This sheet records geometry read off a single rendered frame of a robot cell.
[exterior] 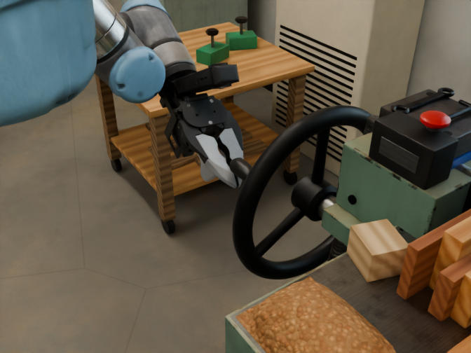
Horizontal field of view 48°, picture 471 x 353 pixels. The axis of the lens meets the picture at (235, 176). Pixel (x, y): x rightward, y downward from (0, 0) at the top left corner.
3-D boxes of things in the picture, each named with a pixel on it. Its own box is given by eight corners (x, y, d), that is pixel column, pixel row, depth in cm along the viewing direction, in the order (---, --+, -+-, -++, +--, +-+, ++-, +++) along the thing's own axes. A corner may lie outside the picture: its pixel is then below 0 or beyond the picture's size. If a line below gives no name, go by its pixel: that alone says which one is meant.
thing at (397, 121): (422, 115, 68) (431, 75, 65) (500, 153, 60) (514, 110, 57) (347, 146, 62) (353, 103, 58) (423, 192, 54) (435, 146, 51)
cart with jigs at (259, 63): (230, 128, 259) (228, -5, 223) (304, 185, 220) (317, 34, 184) (102, 169, 230) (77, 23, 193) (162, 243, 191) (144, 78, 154)
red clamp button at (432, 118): (432, 114, 56) (433, 105, 56) (455, 125, 54) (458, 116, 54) (413, 122, 55) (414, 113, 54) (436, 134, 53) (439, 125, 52)
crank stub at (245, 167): (236, 171, 76) (243, 156, 76) (260, 191, 72) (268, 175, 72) (223, 168, 75) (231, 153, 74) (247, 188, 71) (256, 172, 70)
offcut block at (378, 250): (345, 252, 56) (350, 225, 53) (381, 244, 57) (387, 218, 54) (366, 283, 52) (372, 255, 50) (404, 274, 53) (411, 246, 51)
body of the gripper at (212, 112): (219, 153, 86) (188, 94, 90) (236, 121, 79) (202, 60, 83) (176, 162, 82) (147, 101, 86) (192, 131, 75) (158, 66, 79)
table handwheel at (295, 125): (315, 271, 94) (399, 125, 87) (404, 349, 80) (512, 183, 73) (190, 264, 73) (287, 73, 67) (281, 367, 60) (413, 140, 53)
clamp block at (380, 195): (410, 167, 74) (422, 110, 69) (497, 218, 65) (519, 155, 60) (331, 204, 67) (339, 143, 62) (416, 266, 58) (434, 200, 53)
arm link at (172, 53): (192, 39, 85) (145, 44, 80) (204, 60, 83) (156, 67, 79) (180, 70, 91) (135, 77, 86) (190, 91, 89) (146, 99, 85)
